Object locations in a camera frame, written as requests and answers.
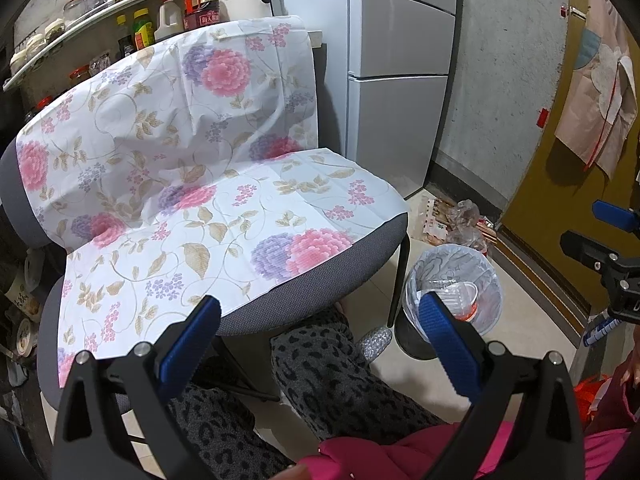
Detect silver refrigerator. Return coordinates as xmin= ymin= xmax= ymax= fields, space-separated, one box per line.
xmin=345 ymin=0 xmax=459 ymax=202

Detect black trash bin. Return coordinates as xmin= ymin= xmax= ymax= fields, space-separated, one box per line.
xmin=394 ymin=244 xmax=504 ymax=360

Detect orange plastic bag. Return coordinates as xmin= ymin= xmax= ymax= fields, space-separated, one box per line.
xmin=574 ymin=374 xmax=612 ymax=417

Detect clear plastic bag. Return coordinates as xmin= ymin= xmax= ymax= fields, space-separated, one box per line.
xmin=446 ymin=199 xmax=489 ymax=252

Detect printed cardboard boxes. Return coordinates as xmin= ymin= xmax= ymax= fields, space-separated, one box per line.
xmin=421 ymin=196 xmax=452 ymax=242

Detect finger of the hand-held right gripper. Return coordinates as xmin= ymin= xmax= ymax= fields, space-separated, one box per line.
xmin=592 ymin=200 xmax=640 ymax=234
xmin=560 ymin=230 xmax=633 ymax=273

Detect white jug with red cap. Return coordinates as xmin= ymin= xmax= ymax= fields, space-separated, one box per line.
xmin=154 ymin=2 xmax=187 ymax=44

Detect grey chair with floral cover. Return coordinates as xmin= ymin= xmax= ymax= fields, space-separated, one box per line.
xmin=15 ymin=16 xmax=408 ymax=391

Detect blue white striped tube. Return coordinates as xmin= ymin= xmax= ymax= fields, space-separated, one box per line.
xmin=581 ymin=316 xmax=615 ymax=349

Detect oil bottle with red label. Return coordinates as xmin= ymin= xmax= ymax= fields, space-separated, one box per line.
xmin=184 ymin=0 xmax=221 ymax=32

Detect white curved shelf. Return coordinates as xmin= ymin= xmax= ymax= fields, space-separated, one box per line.
xmin=2 ymin=0 xmax=213 ymax=92

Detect apron hanging on door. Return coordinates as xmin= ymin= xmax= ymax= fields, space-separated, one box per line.
xmin=554 ymin=0 xmax=640 ymax=182

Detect yellow door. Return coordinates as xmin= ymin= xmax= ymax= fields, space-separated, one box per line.
xmin=499 ymin=25 xmax=640 ymax=323

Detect grey leopard print pants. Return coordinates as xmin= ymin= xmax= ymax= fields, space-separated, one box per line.
xmin=169 ymin=306 xmax=452 ymax=480

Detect white bin liner bag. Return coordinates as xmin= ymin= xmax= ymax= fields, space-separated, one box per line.
xmin=404 ymin=244 xmax=504 ymax=336

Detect silver glitter shoe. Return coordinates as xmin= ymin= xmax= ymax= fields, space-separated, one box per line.
xmin=359 ymin=326 xmax=397 ymax=362

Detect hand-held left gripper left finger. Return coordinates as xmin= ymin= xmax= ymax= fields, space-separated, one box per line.
xmin=52 ymin=295 xmax=222 ymax=480

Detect pink jacket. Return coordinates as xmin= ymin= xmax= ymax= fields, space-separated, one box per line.
xmin=299 ymin=419 xmax=640 ymax=480

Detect dark bottle with yellow cap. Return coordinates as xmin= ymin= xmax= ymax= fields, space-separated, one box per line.
xmin=116 ymin=14 xmax=137 ymax=62

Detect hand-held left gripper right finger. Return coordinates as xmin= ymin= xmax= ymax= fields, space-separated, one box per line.
xmin=419 ymin=290 xmax=586 ymax=480

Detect yellow green sauce bottle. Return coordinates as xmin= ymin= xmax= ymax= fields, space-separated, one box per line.
xmin=132 ymin=8 xmax=157 ymax=52

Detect red white noodle cup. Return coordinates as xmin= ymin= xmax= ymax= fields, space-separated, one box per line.
xmin=427 ymin=280 xmax=482 ymax=322

